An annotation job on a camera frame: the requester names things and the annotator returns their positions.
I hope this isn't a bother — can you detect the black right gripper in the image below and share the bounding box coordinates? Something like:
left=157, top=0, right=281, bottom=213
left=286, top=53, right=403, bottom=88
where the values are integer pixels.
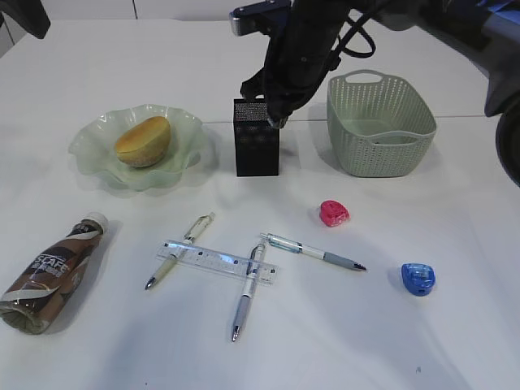
left=240, top=1, right=349, bottom=120

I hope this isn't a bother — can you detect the sugared bread bun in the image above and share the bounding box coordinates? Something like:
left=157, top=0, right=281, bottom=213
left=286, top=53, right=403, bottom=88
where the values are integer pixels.
left=115, top=116, right=171, bottom=168

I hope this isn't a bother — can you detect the small grey paper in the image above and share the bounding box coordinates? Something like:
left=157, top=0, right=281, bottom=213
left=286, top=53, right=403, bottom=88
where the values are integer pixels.
left=268, top=117, right=288, bottom=129

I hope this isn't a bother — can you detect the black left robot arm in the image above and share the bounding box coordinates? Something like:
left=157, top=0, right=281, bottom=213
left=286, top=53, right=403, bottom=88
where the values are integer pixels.
left=0, top=0, right=51, bottom=40

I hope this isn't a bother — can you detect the black blue right robot arm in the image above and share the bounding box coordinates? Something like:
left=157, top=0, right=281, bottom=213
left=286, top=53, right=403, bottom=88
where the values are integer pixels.
left=229, top=1, right=519, bottom=183

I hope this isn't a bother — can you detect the black mesh pen holder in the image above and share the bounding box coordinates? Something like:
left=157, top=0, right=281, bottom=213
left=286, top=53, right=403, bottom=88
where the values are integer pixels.
left=232, top=98, right=280, bottom=177

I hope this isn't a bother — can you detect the green plastic woven basket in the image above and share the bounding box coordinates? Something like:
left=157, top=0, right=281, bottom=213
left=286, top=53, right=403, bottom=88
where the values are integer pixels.
left=327, top=70, right=437, bottom=178

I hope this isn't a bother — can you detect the pink pencil sharpener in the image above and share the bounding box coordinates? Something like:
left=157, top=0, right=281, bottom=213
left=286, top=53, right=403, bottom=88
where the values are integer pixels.
left=319, top=200, right=350, bottom=228

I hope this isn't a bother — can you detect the beige grip pen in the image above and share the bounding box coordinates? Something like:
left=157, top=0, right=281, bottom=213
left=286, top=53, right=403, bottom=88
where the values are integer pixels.
left=145, top=212, right=215, bottom=290

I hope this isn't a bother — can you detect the clear grey right pen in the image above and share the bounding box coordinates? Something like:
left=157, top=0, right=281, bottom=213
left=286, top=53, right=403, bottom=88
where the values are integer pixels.
left=260, top=233, right=366, bottom=271

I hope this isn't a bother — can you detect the white grey middle pen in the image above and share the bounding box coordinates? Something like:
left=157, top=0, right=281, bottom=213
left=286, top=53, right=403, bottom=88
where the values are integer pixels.
left=232, top=238, right=267, bottom=342

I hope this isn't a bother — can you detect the green glass ruffled plate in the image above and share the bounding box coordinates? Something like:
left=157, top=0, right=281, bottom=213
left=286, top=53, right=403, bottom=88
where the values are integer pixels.
left=68, top=104, right=207, bottom=191

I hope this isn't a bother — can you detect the blue pencil sharpener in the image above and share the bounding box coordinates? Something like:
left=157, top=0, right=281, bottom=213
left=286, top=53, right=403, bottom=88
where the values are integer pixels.
left=401, top=263, right=436, bottom=297

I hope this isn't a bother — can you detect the transparent plastic ruler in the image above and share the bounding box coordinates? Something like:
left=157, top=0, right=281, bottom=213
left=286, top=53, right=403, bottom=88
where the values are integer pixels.
left=156, top=240, right=279, bottom=285

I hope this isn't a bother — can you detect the brown Nescafe coffee bottle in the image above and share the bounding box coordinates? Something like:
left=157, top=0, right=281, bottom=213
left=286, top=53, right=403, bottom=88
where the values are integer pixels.
left=1, top=212, right=108, bottom=335

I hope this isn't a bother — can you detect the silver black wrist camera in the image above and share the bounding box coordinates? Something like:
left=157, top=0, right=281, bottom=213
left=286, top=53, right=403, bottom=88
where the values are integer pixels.
left=229, top=0, right=292, bottom=37

